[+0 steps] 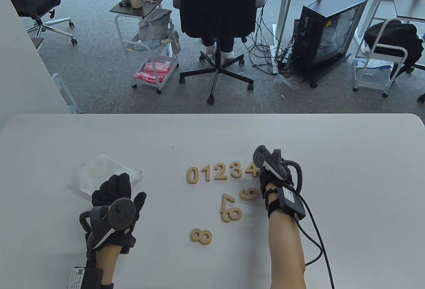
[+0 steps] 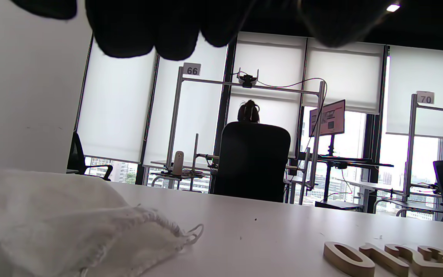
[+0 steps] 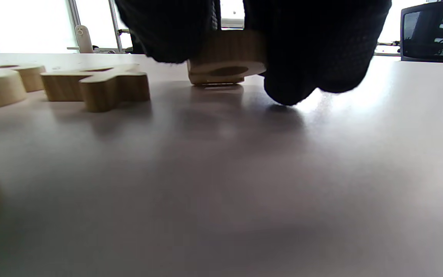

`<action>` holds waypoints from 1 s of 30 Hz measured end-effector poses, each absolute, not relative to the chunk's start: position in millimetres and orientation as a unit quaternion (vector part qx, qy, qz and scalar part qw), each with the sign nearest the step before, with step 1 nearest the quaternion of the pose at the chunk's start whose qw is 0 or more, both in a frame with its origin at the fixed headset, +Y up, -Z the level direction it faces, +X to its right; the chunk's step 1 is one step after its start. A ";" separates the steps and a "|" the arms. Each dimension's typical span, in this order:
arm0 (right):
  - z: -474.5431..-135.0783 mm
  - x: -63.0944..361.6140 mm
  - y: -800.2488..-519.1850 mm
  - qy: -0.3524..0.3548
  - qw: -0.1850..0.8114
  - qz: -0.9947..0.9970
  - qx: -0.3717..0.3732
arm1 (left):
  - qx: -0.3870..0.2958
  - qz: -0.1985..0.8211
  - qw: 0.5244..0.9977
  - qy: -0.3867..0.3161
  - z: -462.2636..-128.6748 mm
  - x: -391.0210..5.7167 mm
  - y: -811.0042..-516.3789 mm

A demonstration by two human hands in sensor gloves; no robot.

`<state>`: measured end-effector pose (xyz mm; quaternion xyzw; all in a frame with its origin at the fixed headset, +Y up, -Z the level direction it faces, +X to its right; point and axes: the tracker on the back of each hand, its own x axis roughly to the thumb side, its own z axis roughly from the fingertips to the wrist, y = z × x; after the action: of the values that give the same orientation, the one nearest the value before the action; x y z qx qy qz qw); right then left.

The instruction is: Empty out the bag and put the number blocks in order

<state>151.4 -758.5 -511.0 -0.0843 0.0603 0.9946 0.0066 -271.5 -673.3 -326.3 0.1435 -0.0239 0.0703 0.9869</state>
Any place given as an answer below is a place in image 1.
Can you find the person's left hand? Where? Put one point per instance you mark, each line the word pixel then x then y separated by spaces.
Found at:
pixel 114 186

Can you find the person's right hand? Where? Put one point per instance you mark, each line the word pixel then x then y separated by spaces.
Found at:
pixel 273 207

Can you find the person's right fingers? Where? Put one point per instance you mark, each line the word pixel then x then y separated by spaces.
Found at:
pixel 262 176

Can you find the person's left thumb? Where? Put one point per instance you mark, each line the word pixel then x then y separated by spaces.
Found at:
pixel 140 202

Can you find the person's left forearm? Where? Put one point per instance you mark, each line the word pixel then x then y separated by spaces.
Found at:
pixel 107 265

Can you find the person's right forearm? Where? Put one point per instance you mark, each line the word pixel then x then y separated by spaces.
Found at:
pixel 286 252

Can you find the wooden digit four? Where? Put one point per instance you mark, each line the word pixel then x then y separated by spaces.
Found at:
pixel 253 169

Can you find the black controller on right glove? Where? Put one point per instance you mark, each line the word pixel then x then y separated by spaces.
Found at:
pixel 275 164

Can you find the black controller on glove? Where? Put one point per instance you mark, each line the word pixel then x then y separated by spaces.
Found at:
pixel 121 214
pixel 275 164

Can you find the black controller on left glove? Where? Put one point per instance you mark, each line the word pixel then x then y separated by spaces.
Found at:
pixel 121 214

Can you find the wooden digit three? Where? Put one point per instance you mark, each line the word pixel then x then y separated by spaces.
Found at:
pixel 239 171

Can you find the wooden digit six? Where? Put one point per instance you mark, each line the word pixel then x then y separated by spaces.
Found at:
pixel 244 197

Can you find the wooden digit two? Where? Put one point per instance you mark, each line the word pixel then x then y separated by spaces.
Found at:
pixel 221 178

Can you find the wooden digit seven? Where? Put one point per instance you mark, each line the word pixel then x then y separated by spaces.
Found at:
pixel 225 204

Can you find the clear plastic bag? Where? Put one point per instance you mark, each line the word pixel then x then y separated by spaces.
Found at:
pixel 99 169

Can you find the wooden digit one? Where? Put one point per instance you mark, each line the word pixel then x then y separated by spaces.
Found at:
pixel 208 173

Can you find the wooden digit nine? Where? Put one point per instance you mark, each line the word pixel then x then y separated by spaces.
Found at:
pixel 226 217

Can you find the wooden digit zero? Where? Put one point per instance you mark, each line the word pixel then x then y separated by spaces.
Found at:
pixel 189 175

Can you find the wooden digit eight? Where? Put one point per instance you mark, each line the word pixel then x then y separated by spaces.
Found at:
pixel 201 236

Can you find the pink cloths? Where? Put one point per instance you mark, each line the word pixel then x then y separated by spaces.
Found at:
pixel 152 71

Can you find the white wheeled cart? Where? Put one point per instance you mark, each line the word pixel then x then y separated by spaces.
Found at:
pixel 378 76

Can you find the black computer tower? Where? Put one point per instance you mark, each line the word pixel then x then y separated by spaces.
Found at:
pixel 328 33

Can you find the grey backpack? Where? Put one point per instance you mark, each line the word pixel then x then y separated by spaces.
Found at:
pixel 154 25

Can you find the black high-back office chair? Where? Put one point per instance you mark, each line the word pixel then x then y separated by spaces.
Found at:
pixel 217 0

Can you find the black bag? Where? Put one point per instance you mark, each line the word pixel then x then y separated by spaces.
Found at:
pixel 391 38

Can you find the white cart with dark top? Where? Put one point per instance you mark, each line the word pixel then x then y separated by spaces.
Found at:
pixel 146 8

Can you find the black armrest office chair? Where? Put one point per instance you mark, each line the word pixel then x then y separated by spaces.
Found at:
pixel 33 0

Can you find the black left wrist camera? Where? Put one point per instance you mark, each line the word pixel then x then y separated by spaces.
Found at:
pixel 84 277

